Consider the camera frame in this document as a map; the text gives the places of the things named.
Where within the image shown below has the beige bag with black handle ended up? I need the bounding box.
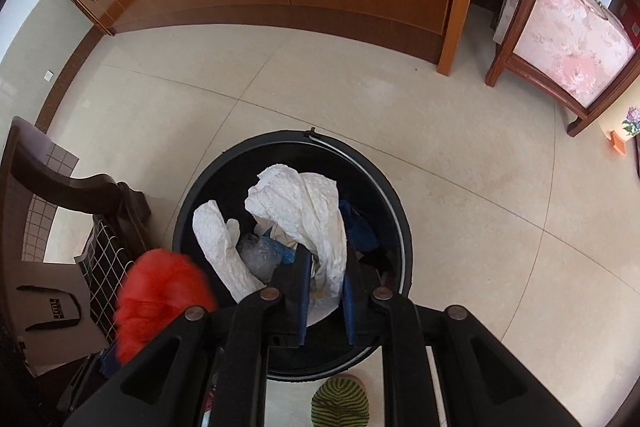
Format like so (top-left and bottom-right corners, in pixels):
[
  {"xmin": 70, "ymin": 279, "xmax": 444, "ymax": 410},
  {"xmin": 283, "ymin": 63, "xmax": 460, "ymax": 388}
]
[{"xmin": 0, "ymin": 257, "xmax": 108, "ymax": 378}]

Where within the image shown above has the blue plastic bag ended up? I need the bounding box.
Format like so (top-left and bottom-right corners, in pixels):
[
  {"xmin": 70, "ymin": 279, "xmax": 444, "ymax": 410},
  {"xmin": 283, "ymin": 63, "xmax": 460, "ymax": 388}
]
[{"xmin": 339, "ymin": 199, "xmax": 381, "ymax": 255}]

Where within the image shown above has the black white checked tablecloth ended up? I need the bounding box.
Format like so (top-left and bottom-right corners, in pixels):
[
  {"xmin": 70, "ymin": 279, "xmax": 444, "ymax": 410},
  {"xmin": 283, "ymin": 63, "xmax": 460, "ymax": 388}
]
[{"xmin": 22, "ymin": 142, "xmax": 138, "ymax": 350}]

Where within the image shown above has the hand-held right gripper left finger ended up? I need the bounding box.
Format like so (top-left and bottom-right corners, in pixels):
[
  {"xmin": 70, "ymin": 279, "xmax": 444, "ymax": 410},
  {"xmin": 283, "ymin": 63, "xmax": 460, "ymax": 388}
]
[{"xmin": 62, "ymin": 249, "xmax": 316, "ymax": 427}]

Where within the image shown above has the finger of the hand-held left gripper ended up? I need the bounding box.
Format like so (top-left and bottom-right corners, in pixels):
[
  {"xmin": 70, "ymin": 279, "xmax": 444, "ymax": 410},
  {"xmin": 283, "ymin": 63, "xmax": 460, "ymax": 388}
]
[{"xmin": 57, "ymin": 347, "xmax": 126, "ymax": 415}]

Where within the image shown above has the wooden chair with pink cushion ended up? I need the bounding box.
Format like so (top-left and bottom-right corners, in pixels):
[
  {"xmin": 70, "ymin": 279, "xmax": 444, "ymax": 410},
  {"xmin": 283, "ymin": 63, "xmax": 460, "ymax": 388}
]
[{"xmin": 485, "ymin": 0, "xmax": 640, "ymax": 138}]

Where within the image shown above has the red plastic bag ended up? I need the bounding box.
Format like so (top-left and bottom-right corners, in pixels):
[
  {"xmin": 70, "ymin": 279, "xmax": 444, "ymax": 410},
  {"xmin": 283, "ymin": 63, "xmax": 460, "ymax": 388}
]
[{"xmin": 114, "ymin": 248, "xmax": 219, "ymax": 365}]

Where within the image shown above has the green striped slipper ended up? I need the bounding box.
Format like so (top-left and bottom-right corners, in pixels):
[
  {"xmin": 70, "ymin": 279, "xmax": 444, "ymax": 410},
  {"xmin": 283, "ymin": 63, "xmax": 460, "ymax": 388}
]
[{"xmin": 311, "ymin": 374, "xmax": 371, "ymax": 427}]

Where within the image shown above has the white paper towel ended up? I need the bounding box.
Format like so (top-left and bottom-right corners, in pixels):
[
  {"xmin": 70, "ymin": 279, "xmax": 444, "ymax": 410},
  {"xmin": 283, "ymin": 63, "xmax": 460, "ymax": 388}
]
[
  {"xmin": 244, "ymin": 164, "xmax": 349, "ymax": 328},
  {"xmin": 192, "ymin": 200, "xmax": 267, "ymax": 305}
]

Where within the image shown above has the black trash bin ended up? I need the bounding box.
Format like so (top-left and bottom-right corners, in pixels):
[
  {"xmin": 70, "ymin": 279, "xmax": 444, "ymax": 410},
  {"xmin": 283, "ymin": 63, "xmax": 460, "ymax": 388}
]
[{"xmin": 171, "ymin": 129, "xmax": 414, "ymax": 382}]

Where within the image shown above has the clear plastic bag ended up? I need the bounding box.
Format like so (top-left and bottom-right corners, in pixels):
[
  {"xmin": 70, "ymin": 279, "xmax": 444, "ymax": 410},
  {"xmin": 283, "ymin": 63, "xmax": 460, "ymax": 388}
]
[{"xmin": 237, "ymin": 232, "xmax": 281, "ymax": 280}]

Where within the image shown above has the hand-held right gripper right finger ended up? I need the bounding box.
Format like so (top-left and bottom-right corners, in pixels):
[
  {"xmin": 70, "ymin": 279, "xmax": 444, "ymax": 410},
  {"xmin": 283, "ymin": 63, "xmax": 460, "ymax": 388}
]
[{"xmin": 341, "ymin": 239, "xmax": 583, "ymax": 427}]

